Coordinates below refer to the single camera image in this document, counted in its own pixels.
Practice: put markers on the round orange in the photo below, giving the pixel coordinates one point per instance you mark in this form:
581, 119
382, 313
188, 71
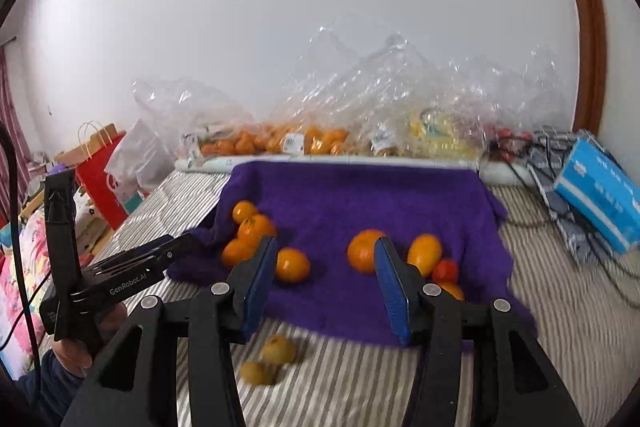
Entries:
292, 265
245, 211
362, 252
236, 253
454, 290
256, 229

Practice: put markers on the brown wooden door frame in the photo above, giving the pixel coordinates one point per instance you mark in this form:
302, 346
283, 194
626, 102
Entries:
590, 32

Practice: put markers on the brown kiwi fruit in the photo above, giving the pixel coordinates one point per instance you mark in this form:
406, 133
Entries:
279, 349
256, 373

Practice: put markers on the clear bag of bananas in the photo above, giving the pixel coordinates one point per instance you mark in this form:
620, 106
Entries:
440, 137

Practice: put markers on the clear bag of brown fruit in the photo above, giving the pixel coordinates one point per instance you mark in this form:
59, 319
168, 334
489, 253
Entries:
387, 150

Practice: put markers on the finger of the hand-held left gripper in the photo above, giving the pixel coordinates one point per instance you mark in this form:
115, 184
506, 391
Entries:
182, 249
147, 251

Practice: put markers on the purple towel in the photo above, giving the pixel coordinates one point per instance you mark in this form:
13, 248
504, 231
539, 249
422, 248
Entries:
325, 197

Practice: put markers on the grey patterned cloth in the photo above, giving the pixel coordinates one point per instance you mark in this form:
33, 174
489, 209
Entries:
547, 157

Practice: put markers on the white plastic bag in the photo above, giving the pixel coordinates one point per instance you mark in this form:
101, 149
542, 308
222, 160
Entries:
135, 162

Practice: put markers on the clear bag of tomatoes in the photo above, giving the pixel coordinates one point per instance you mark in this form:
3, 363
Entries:
510, 136

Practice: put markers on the red tomato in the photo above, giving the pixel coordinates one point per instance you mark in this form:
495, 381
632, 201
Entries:
445, 270

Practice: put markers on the pink printed blanket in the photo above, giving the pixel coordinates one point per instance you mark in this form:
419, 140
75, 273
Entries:
20, 287

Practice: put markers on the person's left hand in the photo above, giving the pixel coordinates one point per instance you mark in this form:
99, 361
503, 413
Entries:
75, 357

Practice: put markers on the person's left forearm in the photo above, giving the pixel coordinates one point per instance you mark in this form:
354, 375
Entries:
45, 392

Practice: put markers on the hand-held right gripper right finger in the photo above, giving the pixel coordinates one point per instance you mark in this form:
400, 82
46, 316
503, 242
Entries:
392, 293

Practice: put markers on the red paper bag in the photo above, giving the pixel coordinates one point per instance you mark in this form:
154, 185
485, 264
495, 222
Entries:
97, 187

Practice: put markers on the oval yellow orange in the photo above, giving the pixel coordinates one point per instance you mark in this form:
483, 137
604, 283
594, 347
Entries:
424, 253

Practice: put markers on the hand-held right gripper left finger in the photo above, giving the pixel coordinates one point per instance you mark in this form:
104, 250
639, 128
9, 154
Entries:
260, 288

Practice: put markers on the red striped curtain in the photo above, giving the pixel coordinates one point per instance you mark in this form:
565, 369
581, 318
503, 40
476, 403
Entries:
10, 107

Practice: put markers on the clear bag of stemmed tangerines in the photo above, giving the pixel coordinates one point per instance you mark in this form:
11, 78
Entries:
220, 147

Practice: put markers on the blue tissue pack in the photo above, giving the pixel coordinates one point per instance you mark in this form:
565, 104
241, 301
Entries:
600, 192

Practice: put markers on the clear bag of oranges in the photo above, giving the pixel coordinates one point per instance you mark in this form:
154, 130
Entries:
320, 141

